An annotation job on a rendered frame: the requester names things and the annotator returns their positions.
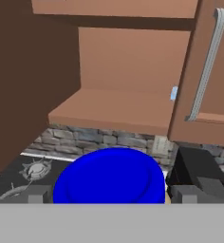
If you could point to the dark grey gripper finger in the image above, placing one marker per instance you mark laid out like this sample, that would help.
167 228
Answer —
193 164

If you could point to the open brown wooden cabinet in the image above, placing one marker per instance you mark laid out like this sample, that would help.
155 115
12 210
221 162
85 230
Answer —
126 79

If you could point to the small pale blue door hinge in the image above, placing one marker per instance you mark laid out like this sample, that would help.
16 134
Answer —
173 93

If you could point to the black hob with grey burners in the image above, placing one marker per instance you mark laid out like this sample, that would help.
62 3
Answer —
28 177

